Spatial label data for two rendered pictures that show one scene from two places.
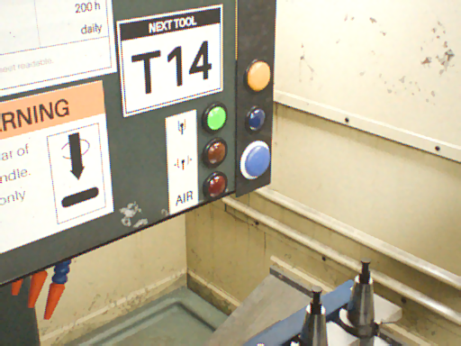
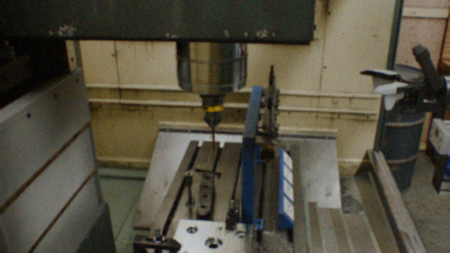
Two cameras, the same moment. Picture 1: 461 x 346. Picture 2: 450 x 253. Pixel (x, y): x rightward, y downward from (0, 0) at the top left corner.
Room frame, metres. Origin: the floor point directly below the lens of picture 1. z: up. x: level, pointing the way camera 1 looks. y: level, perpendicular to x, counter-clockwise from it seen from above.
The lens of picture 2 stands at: (-0.18, 0.89, 1.75)
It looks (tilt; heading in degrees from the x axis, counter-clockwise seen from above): 24 degrees down; 318
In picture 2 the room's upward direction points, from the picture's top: straight up
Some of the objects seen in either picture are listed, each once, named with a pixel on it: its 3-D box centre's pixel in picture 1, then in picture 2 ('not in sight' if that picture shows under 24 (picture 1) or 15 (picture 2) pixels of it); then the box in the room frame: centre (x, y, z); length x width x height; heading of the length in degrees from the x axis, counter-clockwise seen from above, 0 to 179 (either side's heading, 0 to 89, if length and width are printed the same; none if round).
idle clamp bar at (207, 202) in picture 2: not in sight; (206, 199); (0.77, 0.15, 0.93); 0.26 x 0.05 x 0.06; 137
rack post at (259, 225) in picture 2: not in sight; (247, 186); (0.60, 0.12, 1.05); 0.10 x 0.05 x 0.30; 42
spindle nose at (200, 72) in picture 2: not in sight; (211, 57); (0.50, 0.33, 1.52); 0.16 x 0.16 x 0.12
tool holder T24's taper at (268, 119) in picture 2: not in sight; (268, 118); (0.59, 0.04, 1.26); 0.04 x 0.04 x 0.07
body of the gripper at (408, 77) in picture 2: not in sight; (420, 92); (0.20, -0.07, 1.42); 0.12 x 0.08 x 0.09; 42
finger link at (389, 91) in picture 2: not in sight; (389, 98); (0.23, 0.03, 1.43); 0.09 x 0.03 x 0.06; 78
